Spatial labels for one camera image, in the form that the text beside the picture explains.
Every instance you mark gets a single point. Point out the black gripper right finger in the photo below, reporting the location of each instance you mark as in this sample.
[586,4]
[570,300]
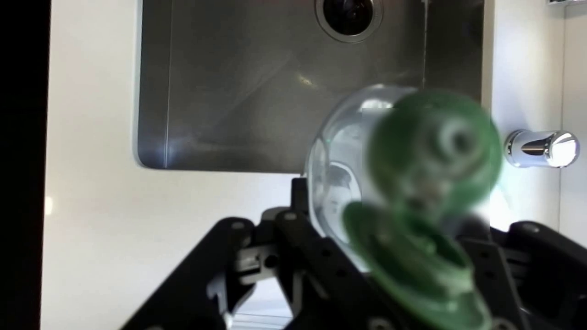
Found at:
[539,268]

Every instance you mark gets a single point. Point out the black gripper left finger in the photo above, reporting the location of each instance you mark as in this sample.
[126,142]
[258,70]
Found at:
[203,268]

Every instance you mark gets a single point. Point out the clear green-capped dish soap bottle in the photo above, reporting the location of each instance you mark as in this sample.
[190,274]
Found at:
[416,184]

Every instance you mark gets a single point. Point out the stainless steel sink basin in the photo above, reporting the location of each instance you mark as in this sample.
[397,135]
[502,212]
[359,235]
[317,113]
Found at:
[245,92]

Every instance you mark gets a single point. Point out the round sink drain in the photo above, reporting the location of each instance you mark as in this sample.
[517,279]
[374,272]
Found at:
[350,15]

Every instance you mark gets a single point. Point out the chrome faucet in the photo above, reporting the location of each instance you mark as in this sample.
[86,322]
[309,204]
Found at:
[542,149]

